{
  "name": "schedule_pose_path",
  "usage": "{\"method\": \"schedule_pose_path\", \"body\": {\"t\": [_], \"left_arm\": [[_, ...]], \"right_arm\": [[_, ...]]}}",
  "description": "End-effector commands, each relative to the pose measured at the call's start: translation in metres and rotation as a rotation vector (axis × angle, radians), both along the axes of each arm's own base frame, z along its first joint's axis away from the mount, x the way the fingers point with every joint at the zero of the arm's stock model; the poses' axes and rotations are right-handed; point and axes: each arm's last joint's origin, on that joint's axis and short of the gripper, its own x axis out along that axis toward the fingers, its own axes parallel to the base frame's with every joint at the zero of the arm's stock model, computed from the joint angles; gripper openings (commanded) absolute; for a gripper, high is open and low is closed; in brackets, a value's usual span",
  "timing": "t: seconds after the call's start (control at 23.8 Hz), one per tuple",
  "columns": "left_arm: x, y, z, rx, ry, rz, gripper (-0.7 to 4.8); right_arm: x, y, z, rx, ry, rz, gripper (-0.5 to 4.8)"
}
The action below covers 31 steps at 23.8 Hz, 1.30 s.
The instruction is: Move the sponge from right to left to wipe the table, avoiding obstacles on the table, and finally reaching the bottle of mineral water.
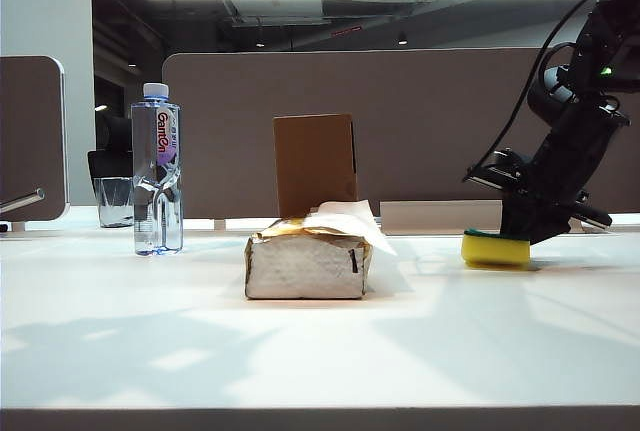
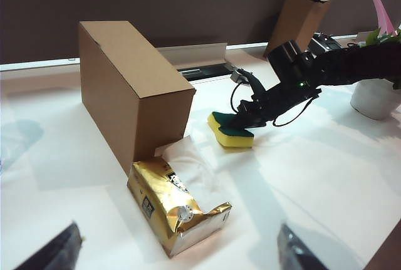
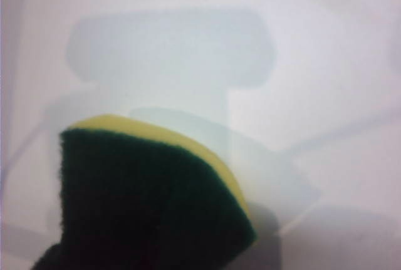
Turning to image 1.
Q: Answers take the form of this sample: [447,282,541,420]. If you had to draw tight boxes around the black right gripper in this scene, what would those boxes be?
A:
[500,94,632,247]

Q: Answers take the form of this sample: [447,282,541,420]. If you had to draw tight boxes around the yellow green scouring sponge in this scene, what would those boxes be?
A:
[460,228,533,270]

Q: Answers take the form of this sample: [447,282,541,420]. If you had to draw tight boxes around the clear Ganten water bottle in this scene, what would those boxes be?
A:
[130,82,185,258]

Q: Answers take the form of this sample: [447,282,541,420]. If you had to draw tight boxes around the wide brown desk partition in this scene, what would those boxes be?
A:
[161,47,640,223]

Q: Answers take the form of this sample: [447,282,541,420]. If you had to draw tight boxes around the white tissue sheet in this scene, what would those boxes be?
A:
[302,198,399,258]

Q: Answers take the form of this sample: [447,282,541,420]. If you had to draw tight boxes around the brown cardboard box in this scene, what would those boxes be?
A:
[272,113,360,219]

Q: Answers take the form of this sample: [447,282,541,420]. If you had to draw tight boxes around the gold tissue pack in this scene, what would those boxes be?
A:
[243,216,374,302]

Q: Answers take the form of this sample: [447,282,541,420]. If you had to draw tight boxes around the clear glass mug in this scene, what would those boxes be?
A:
[92,176,137,230]

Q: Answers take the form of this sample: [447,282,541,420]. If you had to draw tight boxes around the black office chair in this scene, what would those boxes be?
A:
[86,114,136,202]

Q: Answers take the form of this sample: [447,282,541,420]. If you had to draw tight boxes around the narrow brown desk partition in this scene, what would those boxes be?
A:
[0,54,70,225]

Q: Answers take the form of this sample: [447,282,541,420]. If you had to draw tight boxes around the metal ladle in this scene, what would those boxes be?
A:
[0,188,47,216]

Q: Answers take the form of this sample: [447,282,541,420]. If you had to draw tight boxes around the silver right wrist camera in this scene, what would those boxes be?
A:
[463,147,529,195]

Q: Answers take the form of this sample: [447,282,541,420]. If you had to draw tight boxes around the beige cable tray lid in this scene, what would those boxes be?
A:
[378,198,584,236]

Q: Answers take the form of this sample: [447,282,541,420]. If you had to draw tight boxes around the black right camera cable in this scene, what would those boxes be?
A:
[462,0,626,185]

